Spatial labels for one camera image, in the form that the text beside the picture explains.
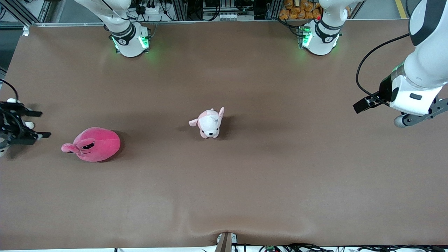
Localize pale pink white plush dog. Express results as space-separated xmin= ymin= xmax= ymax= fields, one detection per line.
xmin=189 ymin=107 xmax=225 ymax=139

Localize round hot pink plush toy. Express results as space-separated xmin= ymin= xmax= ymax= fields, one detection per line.
xmin=61 ymin=127 xmax=121 ymax=163

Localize grey white plush husky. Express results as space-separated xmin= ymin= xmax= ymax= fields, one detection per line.
xmin=0 ymin=98 xmax=35 ymax=158

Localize black cable bundle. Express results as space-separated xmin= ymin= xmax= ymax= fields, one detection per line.
xmin=259 ymin=243 xmax=448 ymax=252

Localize white power strip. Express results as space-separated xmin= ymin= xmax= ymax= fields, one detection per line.
xmin=139 ymin=3 xmax=169 ymax=16

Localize orange plush toy pile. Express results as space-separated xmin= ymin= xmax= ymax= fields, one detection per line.
xmin=279 ymin=0 xmax=322 ymax=20

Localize brown table cloth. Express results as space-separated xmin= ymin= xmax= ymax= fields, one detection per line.
xmin=0 ymin=19 xmax=448 ymax=250

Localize metal bracket at table edge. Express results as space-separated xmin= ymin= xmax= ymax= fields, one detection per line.
xmin=217 ymin=232 xmax=238 ymax=252

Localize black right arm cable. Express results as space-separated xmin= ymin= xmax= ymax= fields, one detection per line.
xmin=0 ymin=79 xmax=19 ymax=103

